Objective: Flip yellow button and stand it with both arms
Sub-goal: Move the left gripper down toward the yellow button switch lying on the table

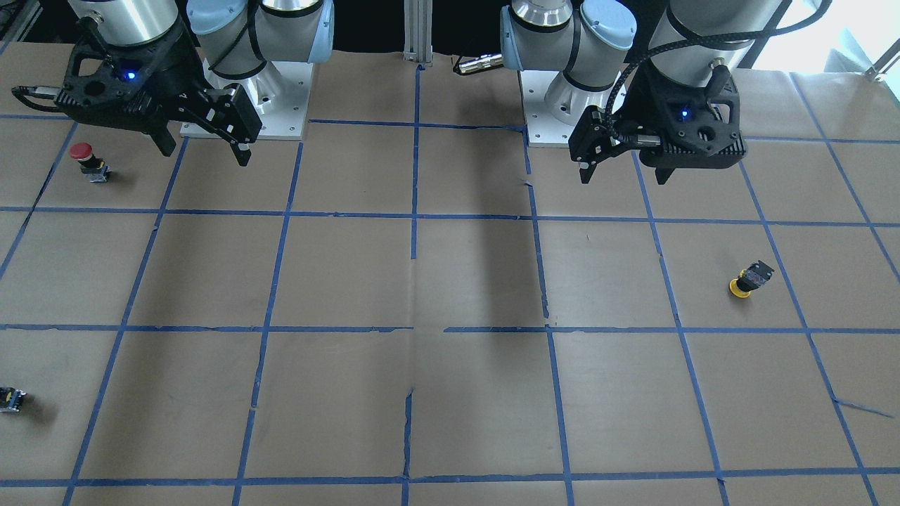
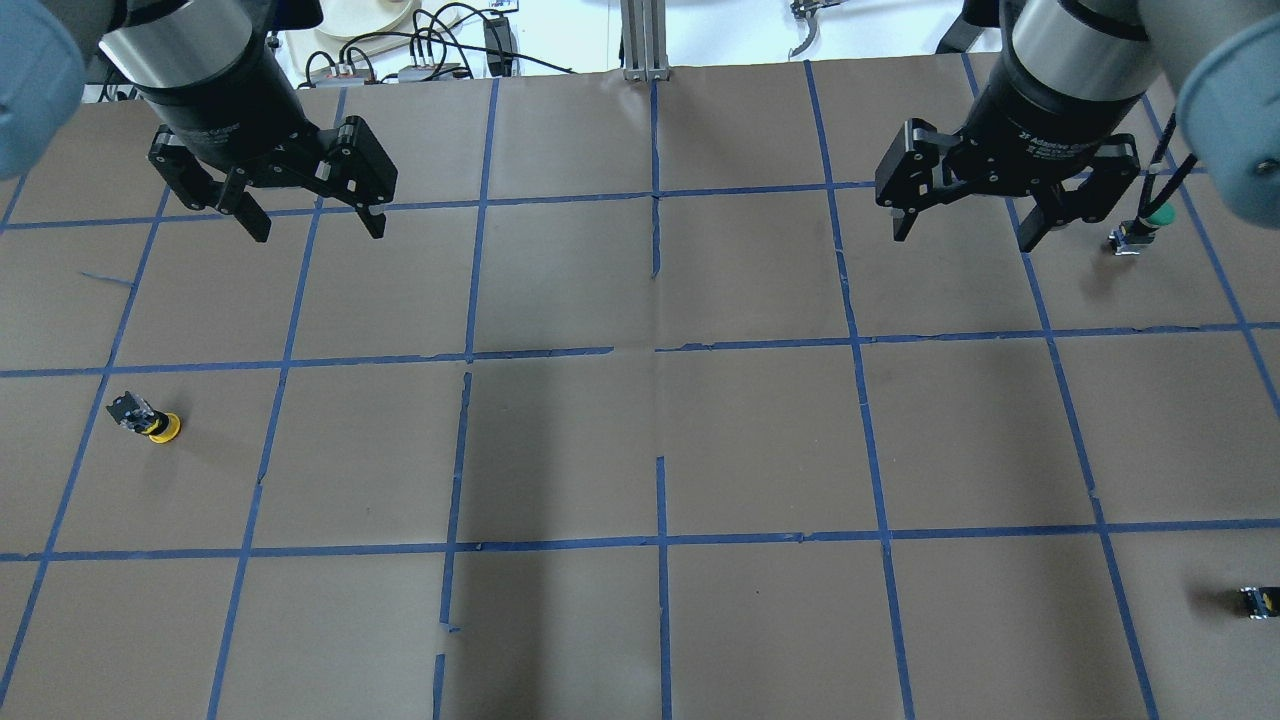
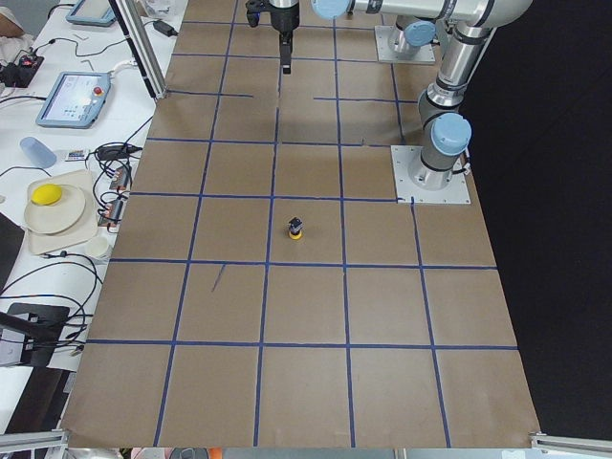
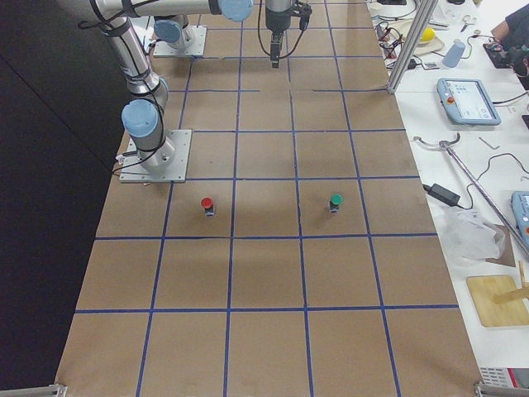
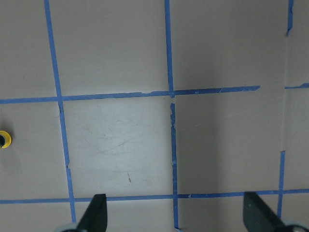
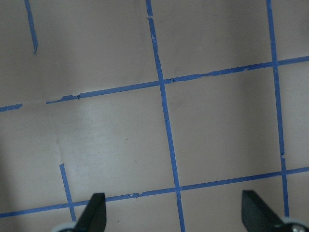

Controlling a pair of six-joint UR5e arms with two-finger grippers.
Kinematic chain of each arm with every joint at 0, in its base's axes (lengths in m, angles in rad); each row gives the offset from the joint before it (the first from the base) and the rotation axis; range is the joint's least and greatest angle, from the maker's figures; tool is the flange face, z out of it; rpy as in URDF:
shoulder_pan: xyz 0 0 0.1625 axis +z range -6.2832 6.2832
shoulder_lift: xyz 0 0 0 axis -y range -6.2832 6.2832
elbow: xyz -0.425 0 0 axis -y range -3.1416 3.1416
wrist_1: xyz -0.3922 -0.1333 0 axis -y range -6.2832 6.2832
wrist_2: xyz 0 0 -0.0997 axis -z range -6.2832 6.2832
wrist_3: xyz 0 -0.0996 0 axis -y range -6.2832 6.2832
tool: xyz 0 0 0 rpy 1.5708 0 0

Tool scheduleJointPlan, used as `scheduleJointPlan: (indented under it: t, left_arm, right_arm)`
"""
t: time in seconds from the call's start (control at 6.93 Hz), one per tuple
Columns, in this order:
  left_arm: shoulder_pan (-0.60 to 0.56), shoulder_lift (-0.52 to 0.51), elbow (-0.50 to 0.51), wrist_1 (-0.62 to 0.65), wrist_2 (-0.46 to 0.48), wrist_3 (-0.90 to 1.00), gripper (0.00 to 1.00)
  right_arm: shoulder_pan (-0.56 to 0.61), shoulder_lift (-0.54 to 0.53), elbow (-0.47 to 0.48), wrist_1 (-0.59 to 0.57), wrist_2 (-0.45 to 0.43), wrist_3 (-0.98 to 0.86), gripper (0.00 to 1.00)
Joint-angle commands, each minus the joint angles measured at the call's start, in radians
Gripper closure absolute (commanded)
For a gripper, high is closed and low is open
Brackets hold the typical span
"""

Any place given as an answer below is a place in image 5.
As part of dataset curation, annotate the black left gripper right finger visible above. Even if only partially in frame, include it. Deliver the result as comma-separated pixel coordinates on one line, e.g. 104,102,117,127
243,192,286,232

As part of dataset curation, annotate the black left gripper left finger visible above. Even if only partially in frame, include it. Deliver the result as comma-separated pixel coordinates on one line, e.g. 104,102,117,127
75,194,108,232

